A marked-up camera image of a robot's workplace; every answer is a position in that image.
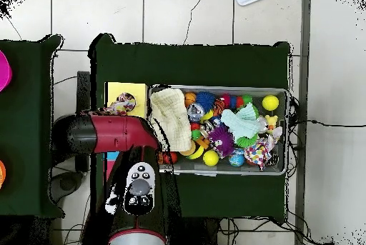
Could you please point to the colourful printed cloth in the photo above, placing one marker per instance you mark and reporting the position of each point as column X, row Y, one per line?
column 113, row 110
column 258, row 153
column 128, row 100

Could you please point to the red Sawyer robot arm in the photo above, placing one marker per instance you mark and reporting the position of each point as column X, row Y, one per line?
column 120, row 133

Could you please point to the wooden box with three holes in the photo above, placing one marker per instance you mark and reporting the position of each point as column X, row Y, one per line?
column 138, row 90

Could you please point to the cream knitted cloth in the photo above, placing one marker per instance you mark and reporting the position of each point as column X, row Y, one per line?
column 170, row 119

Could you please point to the small orange basketball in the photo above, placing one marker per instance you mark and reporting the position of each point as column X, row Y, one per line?
column 190, row 98

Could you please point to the blue spiky ball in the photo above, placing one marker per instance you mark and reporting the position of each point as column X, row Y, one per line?
column 206, row 100

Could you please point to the purple spiky toy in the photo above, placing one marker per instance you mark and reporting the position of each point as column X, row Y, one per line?
column 221, row 140

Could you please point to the yellow ball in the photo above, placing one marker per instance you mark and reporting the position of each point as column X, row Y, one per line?
column 270, row 102
column 210, row 158

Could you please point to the dark green tablecloth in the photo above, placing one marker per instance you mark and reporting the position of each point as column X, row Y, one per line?
column 186, row 65
column 28, row 128

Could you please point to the mint green cloth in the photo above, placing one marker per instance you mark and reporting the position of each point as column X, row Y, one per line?
column 243, row 122

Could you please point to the globe print ball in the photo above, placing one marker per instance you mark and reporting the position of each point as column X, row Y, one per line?
column 236, row 159

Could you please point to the yellow plush duck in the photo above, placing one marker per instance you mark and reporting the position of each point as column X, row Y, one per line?
column 271, row 120

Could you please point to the pink plastic bowl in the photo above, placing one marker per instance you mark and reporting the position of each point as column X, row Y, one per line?
column 4, row 70

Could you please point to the orange plastic bowl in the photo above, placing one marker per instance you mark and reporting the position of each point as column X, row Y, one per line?
column 2, row 174

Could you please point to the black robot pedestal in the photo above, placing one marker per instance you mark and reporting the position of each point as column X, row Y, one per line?
column 200, row 233

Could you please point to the grey metal rail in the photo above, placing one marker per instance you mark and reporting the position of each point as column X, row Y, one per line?
column 304, row 42

